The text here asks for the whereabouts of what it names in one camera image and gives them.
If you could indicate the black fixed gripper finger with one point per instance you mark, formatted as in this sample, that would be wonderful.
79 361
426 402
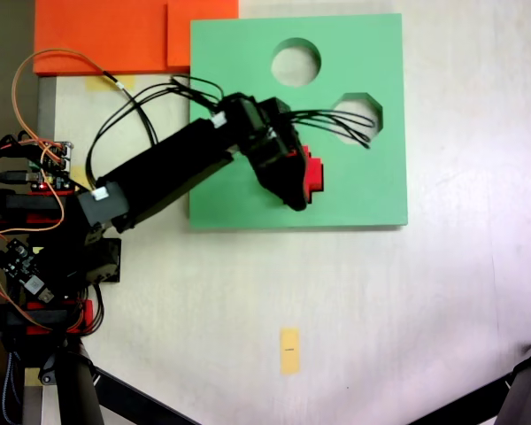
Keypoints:
285 181

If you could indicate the red cross columnar block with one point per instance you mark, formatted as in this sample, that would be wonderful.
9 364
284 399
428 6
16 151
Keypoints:
315 175

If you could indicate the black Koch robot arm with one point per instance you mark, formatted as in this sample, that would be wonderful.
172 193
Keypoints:
159 172

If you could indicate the orange flat block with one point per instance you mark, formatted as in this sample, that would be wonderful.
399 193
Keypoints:
97 35
203 31

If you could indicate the green shape sorting board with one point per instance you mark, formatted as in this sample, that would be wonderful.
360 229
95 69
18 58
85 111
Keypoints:
358 190

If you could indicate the yellow paper label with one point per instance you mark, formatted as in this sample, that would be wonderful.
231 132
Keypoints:
290 354

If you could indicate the yellow tape strip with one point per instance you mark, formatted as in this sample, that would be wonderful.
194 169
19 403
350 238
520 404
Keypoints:
97 84

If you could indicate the circuit board with connectors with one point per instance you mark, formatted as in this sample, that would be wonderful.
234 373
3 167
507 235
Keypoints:
53 168

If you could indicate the black and red table clamp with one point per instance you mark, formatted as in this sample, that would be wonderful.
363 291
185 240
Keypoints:
35 319
26 203

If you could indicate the black driver circuit board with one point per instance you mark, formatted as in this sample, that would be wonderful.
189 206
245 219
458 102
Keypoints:
17 261

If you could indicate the black tripod leg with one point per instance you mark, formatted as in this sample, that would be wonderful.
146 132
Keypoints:
526 389
77 394

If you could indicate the grey metal table rail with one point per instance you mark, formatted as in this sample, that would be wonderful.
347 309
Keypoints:
46 110

